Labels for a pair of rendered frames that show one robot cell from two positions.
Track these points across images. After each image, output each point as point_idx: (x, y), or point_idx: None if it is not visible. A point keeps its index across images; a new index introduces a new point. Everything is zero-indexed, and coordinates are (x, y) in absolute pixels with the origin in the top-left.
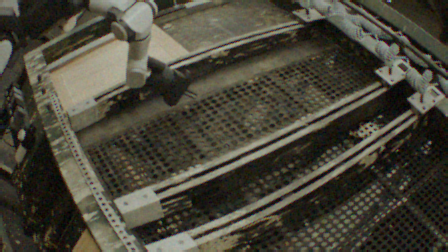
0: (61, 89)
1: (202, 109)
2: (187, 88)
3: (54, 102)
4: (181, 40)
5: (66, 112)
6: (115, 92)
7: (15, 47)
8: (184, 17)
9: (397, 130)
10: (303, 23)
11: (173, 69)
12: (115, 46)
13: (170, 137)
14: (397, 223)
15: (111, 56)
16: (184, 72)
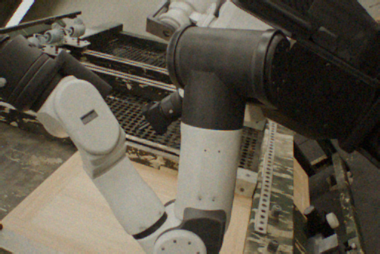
0: (230, 249)
1: (141, 131)
2: (145, 122)
3: (263, 214)
4: (34, 182)
5: (247, 209)
6: None
7: (362, 143)
8: None
9: (108, 55)
10: None
11: (157, 103)
12: (84, 244)
13: (173, 146)
14: (162, 65)
15: (113, 232)
16: (148, 105)
